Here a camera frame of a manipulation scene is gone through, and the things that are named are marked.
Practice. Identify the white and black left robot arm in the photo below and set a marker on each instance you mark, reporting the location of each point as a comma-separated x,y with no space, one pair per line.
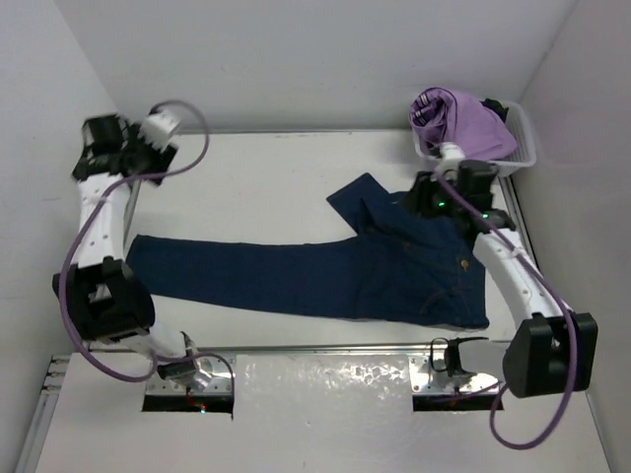
105,301

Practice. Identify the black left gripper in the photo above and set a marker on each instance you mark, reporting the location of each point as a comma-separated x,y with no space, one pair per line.
164,159

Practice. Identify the purple folded garment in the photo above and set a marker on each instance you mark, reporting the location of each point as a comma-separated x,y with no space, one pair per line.
439,116

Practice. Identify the white plastic basket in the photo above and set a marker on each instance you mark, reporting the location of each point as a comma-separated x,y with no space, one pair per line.
523,157

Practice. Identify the dark blue denim trousers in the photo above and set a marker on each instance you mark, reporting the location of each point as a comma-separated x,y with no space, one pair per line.
395,267

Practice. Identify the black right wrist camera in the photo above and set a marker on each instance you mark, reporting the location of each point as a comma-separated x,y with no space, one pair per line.
470,177

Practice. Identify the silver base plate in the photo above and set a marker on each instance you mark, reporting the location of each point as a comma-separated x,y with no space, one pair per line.
207,374
458,379

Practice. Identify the black garment in basket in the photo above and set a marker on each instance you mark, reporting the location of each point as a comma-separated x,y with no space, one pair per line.
497,107

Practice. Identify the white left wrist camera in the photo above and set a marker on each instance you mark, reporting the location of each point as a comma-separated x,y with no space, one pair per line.
159,128

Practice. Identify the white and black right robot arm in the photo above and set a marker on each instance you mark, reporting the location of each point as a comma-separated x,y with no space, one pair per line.
554,347

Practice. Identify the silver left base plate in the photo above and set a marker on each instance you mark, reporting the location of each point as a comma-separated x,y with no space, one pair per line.
207,374

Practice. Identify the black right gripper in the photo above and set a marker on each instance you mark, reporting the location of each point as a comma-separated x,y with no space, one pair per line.
417,199

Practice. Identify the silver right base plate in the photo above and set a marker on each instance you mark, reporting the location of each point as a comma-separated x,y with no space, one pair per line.
458,379

